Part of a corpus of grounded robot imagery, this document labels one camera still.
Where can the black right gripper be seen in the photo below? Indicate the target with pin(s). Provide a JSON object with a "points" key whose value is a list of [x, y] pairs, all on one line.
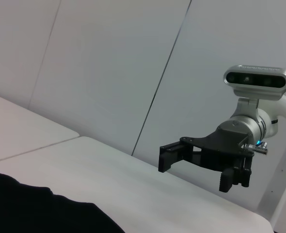
{"points": [[218, 145]]}

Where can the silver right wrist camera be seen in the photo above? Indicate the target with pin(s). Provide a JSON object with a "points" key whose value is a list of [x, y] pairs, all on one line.
{"points": [[254, 78]]}

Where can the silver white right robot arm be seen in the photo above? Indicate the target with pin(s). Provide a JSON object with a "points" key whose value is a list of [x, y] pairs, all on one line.
{"points": [[254, 123]]}

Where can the black shirt with FREE print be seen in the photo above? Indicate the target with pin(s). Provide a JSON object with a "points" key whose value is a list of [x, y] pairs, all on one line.
{"points": [[36, 211]]}

